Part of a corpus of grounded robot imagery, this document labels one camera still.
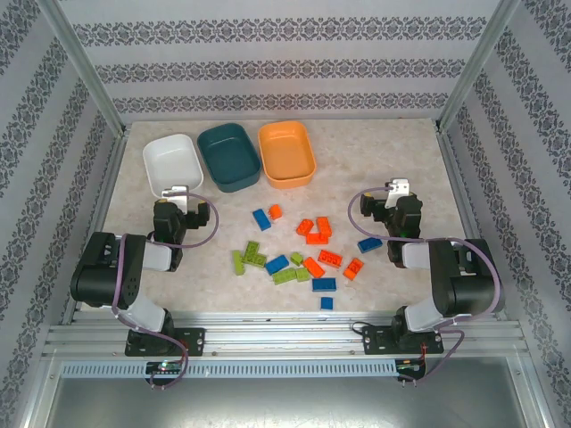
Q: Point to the teal plastic container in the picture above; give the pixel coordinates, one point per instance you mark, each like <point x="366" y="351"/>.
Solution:
<point x="227" y="156"/>

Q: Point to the aluminium side rail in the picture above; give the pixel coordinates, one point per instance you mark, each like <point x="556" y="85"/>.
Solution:
<point x="457" y="178"/>
<point x="106" y="200"/>

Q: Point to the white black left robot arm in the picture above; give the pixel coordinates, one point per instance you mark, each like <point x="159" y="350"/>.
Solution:
<point x="102" y="267"/>

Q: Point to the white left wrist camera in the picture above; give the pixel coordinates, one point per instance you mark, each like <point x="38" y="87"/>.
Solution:
<point x="178" y="191"/>

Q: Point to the small blue lego brick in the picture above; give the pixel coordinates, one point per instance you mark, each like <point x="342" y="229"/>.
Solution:
<point x="327" y="303"/>

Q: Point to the small circuit board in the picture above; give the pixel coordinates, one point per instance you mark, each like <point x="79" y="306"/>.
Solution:
<point x="165" y="367"/>
<point x="410" y="366"/>

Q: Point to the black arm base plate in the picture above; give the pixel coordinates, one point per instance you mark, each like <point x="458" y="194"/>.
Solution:
<point x="374" y="341"/>
<point x="192" y="341"/>

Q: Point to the small orange lego brick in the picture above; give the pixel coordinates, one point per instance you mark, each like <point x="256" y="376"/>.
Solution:
<point x="275" y="211"/>

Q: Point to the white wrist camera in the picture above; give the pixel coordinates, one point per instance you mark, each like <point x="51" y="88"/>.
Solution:
<point x="178" y="191"/>
<point x="400" y="187"/>

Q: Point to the small green lego brick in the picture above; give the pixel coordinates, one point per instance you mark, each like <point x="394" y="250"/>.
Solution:
<point x="302" y="274"/>
<point x="259" y="260"/>
<point x="296" y="258"/>

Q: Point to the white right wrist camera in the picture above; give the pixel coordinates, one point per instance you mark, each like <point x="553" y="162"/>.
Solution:
<point x="400" y="187"/>

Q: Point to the white plastic container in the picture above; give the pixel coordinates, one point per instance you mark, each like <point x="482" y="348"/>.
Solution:
<point x="171" y="160"/>

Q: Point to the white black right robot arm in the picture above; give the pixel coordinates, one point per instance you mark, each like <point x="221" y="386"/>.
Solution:
<point x="464" y="285"/>

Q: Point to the orange plastic container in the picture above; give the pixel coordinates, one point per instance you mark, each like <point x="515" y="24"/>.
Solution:
<point x="285" y="151"/>

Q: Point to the grey metal panel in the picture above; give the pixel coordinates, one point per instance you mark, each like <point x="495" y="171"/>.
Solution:
<point x="285" y="403"/>

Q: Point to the aluminium frame post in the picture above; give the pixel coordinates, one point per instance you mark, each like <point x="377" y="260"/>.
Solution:
<point x="478" y="62"/>
<point x="85" y="62"/>

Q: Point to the aluminium mounting rail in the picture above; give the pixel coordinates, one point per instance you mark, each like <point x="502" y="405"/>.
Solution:
<point x="285" y="339"/>

